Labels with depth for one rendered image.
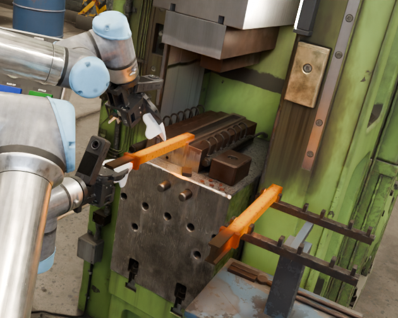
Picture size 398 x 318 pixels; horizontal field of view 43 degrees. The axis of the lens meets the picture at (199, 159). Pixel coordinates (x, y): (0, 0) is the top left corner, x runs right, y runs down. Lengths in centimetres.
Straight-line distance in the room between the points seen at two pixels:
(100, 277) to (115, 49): 127
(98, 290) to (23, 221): 151
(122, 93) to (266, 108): 85
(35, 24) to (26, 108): 529
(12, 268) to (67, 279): 184
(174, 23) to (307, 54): 39
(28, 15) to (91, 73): 515
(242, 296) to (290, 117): 54
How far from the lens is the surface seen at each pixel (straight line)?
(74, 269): 262
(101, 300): 225
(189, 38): 149
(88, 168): 120
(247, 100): 196
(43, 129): 80
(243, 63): 171
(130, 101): 123
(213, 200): 149
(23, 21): 615
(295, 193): 160
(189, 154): 155
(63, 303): 242
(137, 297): 182
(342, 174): 154
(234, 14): 142
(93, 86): 97
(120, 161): 130
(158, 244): 166
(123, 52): 113
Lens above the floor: 155
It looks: 23 degrees down
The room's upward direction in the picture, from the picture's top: 11 degrees clockwise
